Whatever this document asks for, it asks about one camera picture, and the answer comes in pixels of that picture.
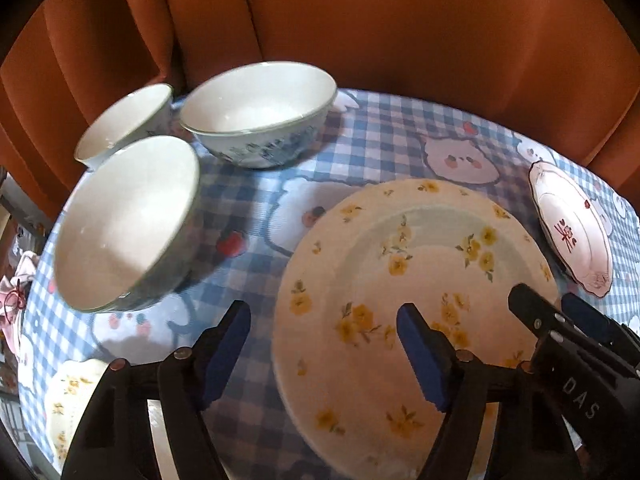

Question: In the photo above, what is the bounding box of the blue checkered bear tablecloth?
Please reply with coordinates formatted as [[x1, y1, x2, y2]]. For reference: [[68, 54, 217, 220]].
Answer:
[[18, 90, 639, 479]]

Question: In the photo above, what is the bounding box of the pile of clothes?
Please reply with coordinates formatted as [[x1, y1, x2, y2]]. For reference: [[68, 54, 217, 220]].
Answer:
[[1, 250, 40, 356]]

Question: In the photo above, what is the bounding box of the medium yellow floral plate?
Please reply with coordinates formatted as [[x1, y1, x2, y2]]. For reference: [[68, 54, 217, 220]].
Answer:
[[269, 178, 558, 479]]

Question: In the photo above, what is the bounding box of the red rimmed white plate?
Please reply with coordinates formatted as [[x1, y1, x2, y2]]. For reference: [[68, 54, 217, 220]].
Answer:
[[528, 160, 613, 298]]

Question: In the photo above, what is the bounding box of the orange curtain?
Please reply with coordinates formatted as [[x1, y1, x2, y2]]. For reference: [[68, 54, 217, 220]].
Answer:
[[1, 0, 639, 218]]

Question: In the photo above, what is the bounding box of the large yellow floral plate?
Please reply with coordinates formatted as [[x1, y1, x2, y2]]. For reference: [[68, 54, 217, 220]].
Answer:
[[44, 359, 178, 479]]

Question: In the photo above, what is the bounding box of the blue patterned white bowl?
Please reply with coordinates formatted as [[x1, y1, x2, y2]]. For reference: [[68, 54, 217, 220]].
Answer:
[[179, 61, 337, 169]]

